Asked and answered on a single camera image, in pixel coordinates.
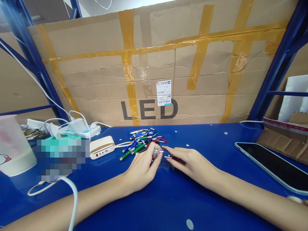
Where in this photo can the person's right hand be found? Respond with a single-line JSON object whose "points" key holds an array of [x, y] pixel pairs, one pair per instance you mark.
{"points": [[195, 166]]}

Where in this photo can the person's left hand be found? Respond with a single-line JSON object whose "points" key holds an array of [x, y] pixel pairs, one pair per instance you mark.
{"points": [[142, 168]]}

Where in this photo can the cream power bank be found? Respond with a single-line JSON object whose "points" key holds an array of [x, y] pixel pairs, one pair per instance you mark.
{"points": [[102, 146]]}

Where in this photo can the white power strip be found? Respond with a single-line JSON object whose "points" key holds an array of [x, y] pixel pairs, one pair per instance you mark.
{"points": [[92, 131]]}

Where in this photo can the white charger plug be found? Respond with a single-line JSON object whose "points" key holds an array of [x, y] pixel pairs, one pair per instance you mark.
{"points": [[76, 127]]}

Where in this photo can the white shipping label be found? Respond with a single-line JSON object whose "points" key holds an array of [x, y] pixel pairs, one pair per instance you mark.
{"points": [[163, 92]]}

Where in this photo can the tablet with light blue case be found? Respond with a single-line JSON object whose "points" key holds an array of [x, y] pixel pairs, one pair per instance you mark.
{"points": [[274, 163]]}

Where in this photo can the teal packet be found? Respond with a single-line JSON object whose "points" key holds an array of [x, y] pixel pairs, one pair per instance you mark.
{"points": [[65, 138]]}

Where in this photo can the open brown cardboard box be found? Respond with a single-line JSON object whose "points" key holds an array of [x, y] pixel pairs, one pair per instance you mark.
{"points": [[286, 139]]}

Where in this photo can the crumpled white wrapper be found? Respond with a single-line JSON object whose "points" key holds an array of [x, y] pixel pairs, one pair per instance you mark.
{"points": [[53, 130]]}

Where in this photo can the large taped cardboard sheet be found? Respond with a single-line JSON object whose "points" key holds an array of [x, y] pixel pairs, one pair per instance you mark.
{"points": [[168, 62]]}

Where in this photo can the black yellow snack packets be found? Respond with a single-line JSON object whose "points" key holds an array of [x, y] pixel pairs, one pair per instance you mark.
{"points": [[33, 132]]}

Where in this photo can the white foam sheet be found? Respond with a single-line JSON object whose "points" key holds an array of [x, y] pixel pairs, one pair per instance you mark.
{"points": [[294, 96]]}

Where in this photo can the blue metal shelf upright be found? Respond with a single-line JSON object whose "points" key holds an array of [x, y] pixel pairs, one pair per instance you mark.
{"points": [[31, 60], [279, 72]]}

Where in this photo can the translucent plastic cup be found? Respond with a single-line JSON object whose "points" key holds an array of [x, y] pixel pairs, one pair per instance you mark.
{"points": [[14, 154]]}

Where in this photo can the plain brown cardboard sheet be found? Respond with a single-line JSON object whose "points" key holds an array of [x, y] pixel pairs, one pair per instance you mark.
{"points": [[14, 79]]}

